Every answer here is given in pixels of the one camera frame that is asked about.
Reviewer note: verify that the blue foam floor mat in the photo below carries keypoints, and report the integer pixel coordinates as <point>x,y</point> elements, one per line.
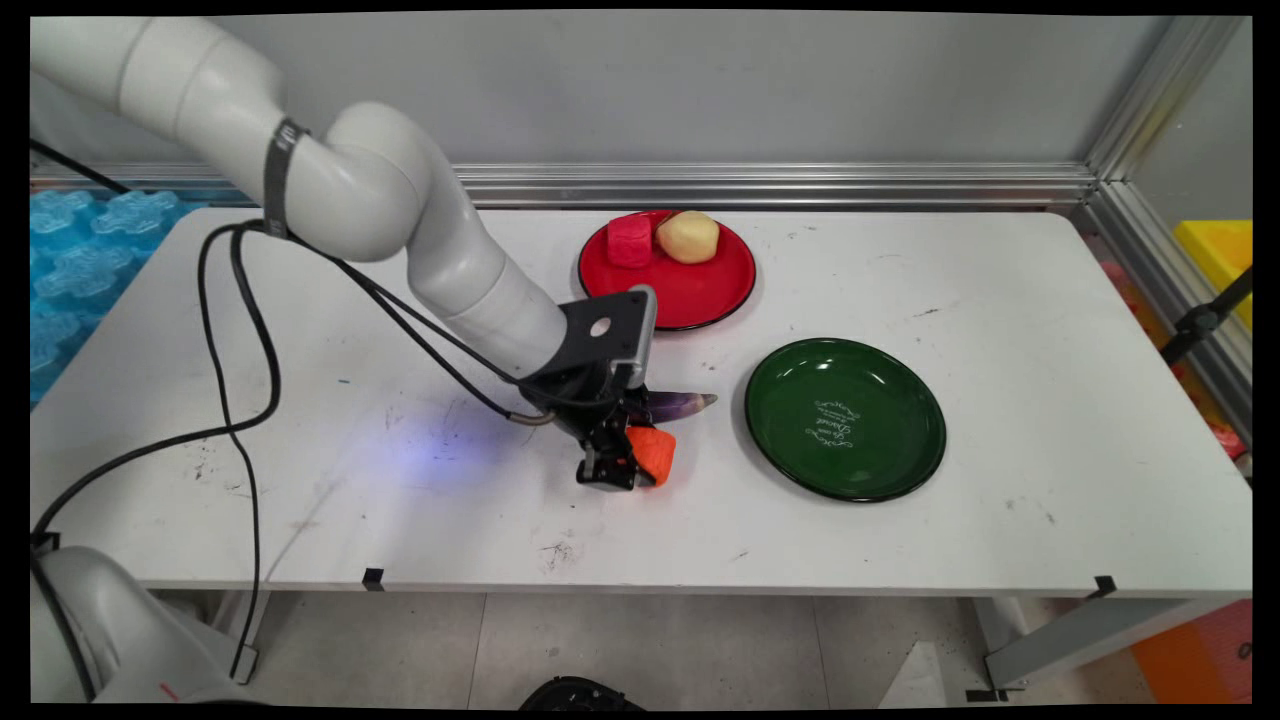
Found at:
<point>85,270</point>

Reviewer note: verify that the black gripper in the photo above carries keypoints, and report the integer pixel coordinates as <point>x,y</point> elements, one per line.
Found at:
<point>580,395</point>

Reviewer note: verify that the green enamel plate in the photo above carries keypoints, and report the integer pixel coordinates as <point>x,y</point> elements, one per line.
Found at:
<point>845,420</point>

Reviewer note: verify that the black silver wrist camera box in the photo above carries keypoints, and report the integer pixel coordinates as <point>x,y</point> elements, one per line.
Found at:
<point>610,325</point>

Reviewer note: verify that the red enamel plate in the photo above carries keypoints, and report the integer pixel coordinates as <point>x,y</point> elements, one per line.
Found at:
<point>690,285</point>

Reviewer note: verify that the purple toy eggplant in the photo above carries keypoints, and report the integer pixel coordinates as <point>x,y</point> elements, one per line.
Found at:
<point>682,403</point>

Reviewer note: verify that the grey table leg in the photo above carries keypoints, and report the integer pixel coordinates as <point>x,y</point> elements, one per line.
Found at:
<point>1080,640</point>
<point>245,630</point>

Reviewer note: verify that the yellow plastic bin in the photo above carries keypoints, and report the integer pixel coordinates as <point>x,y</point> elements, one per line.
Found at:
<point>1222,260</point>

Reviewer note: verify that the beige toy potato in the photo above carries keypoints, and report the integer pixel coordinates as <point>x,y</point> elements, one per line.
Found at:
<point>687,237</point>

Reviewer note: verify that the slanted aluminium frame post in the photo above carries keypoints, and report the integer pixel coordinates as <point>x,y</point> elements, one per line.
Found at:
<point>1170,200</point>

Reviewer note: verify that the pink toy food block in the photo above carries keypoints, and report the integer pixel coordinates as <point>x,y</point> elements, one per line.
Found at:
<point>629,241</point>

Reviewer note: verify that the black clamp stand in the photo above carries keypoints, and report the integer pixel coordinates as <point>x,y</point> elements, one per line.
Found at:
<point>1200,320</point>

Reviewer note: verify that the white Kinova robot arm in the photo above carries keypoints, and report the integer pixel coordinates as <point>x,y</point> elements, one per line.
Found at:
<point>400,210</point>

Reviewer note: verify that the orange box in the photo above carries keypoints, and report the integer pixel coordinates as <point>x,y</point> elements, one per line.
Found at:
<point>1200,655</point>

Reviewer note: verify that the horizontal aluminium frame rail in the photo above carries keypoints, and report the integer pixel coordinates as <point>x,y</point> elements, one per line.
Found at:
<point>780,185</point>

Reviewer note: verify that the black round floor object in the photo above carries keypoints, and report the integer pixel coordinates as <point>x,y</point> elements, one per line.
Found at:
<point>580,695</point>

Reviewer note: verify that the black tape marker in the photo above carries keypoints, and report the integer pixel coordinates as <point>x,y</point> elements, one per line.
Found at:
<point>373,579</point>
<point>1104,586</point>

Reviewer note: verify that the orange toy carrot piece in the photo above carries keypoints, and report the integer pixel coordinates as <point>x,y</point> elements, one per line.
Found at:
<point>655,455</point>

